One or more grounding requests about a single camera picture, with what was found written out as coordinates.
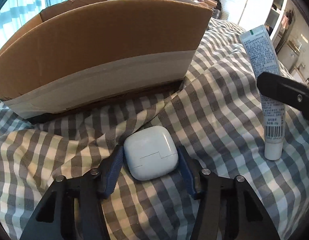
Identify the checkered bed quilt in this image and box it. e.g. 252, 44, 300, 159
0, 17, 309, 240

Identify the white earbuds case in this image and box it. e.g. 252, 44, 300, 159
123, 126, 178, 181

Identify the brown cardboard box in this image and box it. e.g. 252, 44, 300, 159
0, 0, 213, 119

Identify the white ointment tube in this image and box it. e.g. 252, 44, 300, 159
240, 25, 286, 161

